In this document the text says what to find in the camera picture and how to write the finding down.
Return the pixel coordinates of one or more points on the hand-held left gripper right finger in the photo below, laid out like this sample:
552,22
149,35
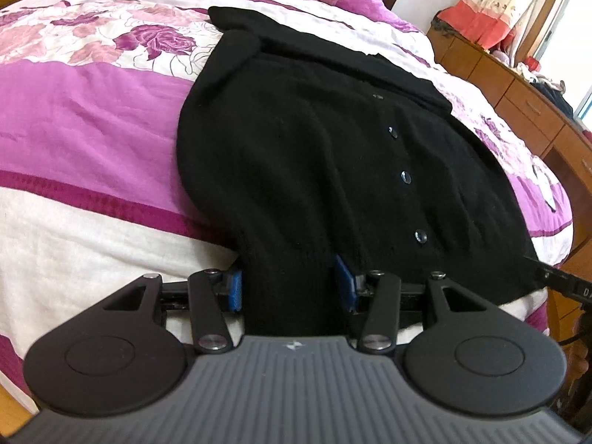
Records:
346,284

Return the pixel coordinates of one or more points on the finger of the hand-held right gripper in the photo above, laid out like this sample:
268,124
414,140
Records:
541,272

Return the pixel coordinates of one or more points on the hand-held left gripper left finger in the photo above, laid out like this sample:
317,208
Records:
233,289

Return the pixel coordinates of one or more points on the black button cardigan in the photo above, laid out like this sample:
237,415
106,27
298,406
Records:
323,157

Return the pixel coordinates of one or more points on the clothes pile on cabinet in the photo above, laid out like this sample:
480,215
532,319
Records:
548,83

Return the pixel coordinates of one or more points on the person's right hand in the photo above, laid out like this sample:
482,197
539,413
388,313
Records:
582,351

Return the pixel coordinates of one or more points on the low wooden cabinet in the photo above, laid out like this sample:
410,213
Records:
518,97

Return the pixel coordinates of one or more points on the purple floral bed quilt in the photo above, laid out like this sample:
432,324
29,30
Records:
92,125

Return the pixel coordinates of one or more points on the floral curtain with orange hem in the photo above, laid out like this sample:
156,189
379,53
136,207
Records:
499,4

